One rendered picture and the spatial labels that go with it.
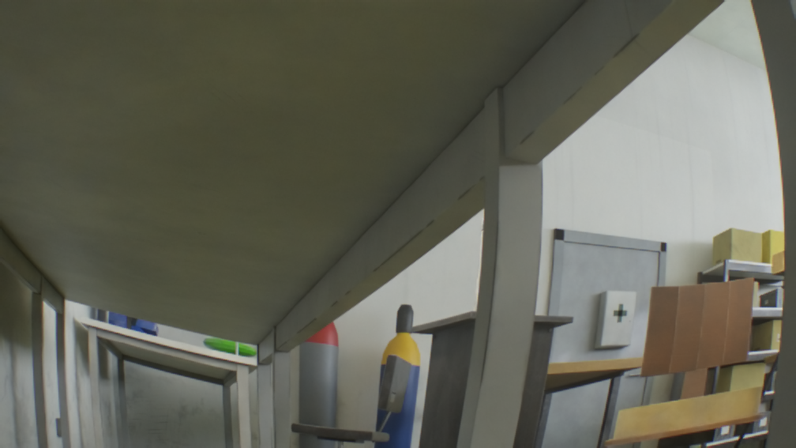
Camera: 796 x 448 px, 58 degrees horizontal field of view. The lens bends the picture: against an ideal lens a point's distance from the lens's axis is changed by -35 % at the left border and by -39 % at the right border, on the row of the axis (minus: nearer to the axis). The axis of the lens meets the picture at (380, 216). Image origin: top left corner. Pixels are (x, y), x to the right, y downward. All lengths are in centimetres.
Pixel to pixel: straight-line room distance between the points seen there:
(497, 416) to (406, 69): 28
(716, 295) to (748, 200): 619
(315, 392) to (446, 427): 418
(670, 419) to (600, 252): 550
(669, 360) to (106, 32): 147
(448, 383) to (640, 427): 58
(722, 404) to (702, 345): 46
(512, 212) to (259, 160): 37
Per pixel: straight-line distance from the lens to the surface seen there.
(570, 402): 675
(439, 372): 193
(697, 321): 193
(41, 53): 80
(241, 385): 399
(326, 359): 604
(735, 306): 192
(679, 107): 779
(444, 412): 188
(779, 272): 206
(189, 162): 112
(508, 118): 81
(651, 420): 149
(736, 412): 150
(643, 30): 53
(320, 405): 601
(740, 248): 720
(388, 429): 606
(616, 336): 680
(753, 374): 729
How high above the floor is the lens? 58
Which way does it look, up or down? 13 degrees up
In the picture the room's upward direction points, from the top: 4 degrees clockwise
